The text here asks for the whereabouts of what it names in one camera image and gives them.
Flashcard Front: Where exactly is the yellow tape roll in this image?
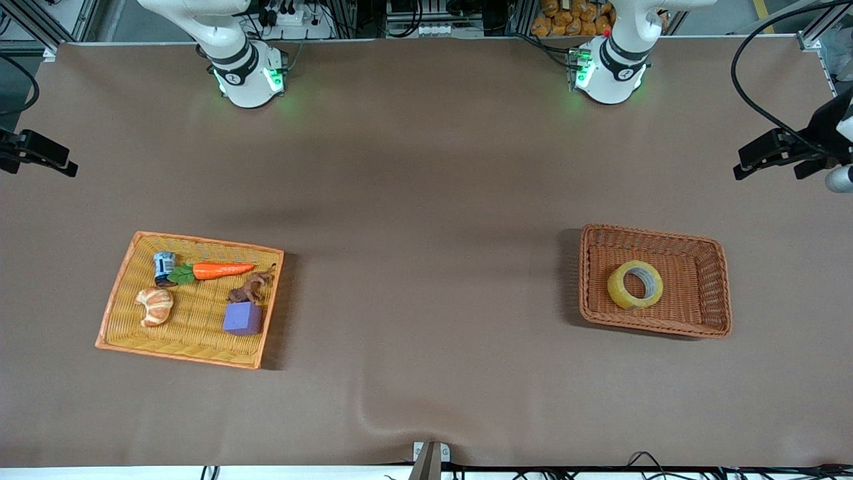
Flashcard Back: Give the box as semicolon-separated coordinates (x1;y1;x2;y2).
607;260;664;311

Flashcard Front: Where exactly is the small blue white can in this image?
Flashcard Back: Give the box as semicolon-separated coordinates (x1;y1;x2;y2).
153;251;177;287

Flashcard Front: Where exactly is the brown wicker basket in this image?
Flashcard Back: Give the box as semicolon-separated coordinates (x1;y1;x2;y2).
578;223;732;339

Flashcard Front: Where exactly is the toy croissant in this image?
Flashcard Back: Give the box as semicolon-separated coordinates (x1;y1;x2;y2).
135;287;175;328

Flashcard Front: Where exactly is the orange toy carrot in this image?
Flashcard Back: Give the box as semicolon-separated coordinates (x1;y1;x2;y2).
167;262;255;286

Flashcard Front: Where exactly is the orange wicker tray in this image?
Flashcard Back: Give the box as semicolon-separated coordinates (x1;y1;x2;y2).
95;231;285;369

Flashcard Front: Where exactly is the pile of orange goods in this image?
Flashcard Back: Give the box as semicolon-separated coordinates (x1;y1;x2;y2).
531;0;614;37

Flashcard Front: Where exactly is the brown toy animal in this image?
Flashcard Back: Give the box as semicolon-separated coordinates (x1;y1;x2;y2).
228;265;277;305

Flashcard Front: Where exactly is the purple foam cube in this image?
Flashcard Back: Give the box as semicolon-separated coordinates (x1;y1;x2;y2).
223;301;263;336

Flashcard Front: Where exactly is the large white power strip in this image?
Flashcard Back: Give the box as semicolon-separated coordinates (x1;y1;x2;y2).
263;3;334;39

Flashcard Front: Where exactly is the aluminium frame profile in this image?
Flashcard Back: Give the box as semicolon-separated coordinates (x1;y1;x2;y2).
796;0;853;101
0;0;62;62

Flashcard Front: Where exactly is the black cable bundle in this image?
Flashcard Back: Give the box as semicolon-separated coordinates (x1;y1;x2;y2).
623;451;853;480

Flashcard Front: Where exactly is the metal camera post bracket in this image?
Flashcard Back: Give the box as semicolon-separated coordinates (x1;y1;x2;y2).
412;441;451;480

